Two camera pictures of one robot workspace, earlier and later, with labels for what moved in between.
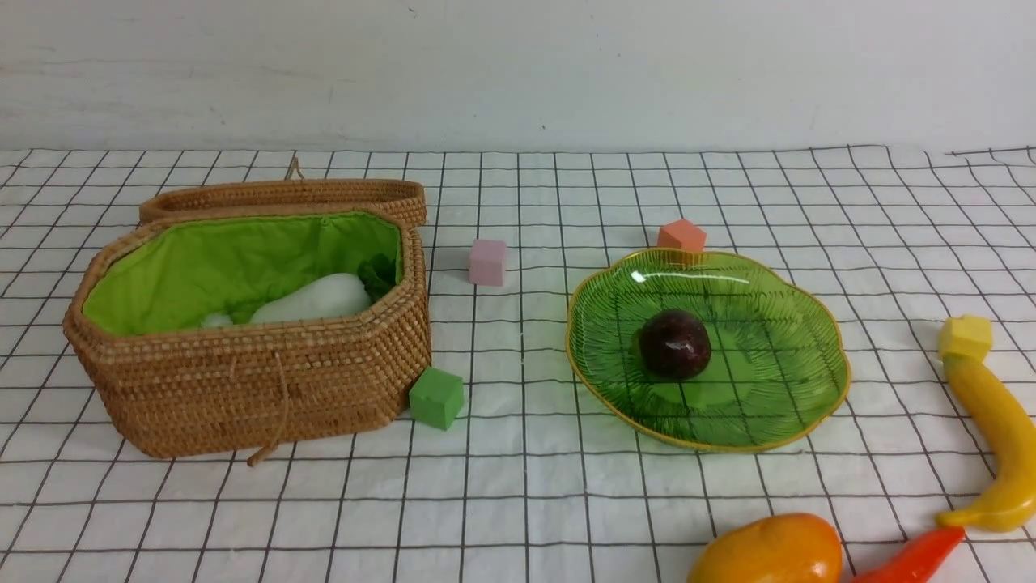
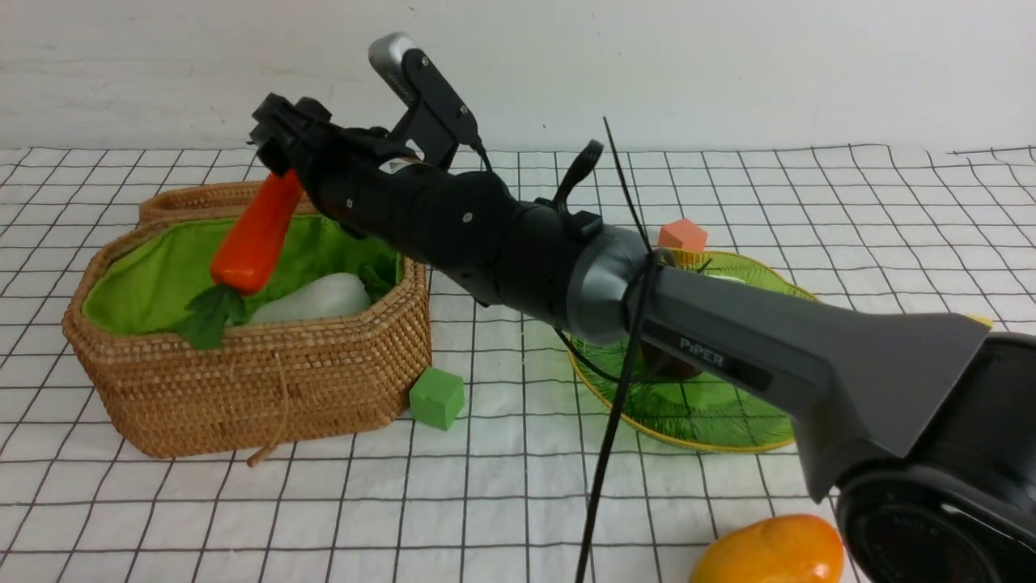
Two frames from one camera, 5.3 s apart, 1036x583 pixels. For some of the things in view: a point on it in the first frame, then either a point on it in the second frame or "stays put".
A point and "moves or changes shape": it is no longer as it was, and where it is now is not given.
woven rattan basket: (217, 333) stays put
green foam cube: (436, 397) stays put
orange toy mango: (776, 548) stays put
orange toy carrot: (921, 563) moves or changes shape
